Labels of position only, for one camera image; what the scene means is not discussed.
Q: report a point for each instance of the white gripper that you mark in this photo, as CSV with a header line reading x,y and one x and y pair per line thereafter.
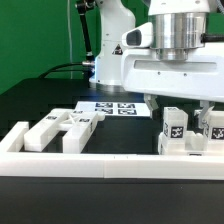
x,y
200,77

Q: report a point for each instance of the white chair seat part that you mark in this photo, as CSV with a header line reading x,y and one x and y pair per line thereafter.
x,y
193,144

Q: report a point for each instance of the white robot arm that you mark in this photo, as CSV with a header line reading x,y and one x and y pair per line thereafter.
x,y
171,55

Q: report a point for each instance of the white tag sheet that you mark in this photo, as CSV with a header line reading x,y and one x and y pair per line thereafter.
x,y
115,108

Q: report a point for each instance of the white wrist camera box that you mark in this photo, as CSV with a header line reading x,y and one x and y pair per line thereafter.
x,y
139,37

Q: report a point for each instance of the white chair back frame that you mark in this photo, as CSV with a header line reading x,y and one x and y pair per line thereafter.
x,y
77,126

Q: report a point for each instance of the black jointed camera mount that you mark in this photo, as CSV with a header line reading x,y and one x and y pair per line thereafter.
x,y
82,7

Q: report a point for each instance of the white U-shaped fence frame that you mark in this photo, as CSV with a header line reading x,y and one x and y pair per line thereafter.
x,y
15,162

